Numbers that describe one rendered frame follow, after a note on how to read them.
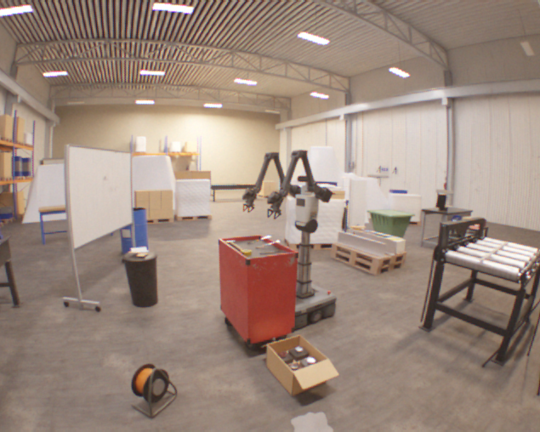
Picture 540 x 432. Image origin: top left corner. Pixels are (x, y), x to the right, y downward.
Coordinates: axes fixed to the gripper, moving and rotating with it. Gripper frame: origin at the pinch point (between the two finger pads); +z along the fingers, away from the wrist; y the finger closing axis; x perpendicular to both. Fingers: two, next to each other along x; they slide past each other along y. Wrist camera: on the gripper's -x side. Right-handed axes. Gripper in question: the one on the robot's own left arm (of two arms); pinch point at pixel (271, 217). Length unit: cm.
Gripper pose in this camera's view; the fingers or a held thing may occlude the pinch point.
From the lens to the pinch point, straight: 245.0
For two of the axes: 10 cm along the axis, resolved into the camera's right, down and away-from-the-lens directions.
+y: 5.6, 1.4, -8.2
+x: 7.1, 4.3, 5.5
